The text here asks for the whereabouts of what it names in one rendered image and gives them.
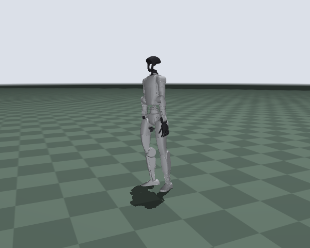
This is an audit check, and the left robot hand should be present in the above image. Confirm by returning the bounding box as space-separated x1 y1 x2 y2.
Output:
159 117 169 137

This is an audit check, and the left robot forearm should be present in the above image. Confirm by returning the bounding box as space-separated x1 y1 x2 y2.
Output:
159 96 167 122

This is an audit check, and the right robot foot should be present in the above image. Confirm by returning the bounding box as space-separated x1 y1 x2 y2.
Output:
141 179 160 186

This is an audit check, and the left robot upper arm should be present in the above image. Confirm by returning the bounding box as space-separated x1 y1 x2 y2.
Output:
156 76 166 103

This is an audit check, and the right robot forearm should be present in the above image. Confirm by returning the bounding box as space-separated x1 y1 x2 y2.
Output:
141 102 148 118

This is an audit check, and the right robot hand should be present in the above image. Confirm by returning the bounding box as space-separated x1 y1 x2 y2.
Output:
142 116 155 132

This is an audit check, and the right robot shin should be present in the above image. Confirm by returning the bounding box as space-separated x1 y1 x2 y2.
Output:
145 152 156 181

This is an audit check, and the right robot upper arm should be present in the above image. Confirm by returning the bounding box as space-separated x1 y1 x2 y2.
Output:
141 79 146 103

